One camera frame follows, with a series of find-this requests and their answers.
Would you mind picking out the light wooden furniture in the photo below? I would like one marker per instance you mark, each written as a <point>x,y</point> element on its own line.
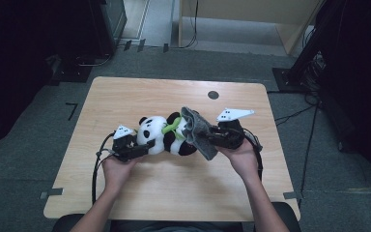
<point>254,9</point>

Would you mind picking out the grey cloth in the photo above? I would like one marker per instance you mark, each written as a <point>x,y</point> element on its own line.
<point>198,129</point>

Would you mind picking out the black floor base plate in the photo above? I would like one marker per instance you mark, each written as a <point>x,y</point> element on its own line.
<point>72,72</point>

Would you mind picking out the person's right hand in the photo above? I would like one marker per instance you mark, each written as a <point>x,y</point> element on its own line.
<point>244,161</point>

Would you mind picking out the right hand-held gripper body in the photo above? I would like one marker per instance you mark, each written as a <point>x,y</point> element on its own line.
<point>233,135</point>

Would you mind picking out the person's dark clothing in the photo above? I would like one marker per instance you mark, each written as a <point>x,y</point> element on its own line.
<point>174,227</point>

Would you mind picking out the black chair armrest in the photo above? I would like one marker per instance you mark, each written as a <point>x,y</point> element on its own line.
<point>291,216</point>
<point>62,224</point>

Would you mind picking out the panda plush toy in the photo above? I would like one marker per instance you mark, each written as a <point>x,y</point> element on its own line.
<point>154,132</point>

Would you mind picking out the black cabinet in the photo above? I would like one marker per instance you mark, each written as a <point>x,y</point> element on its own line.
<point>109,25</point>

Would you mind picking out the dark curtain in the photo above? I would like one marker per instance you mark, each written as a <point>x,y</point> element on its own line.
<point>360,80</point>
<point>19,64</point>

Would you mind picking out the black metal stand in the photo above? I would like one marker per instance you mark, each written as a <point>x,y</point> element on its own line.
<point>306,48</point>

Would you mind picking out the person's left hand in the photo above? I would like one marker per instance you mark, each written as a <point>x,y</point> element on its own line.
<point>117,172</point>

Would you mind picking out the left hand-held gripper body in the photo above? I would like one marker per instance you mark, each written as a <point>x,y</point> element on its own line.
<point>125,148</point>

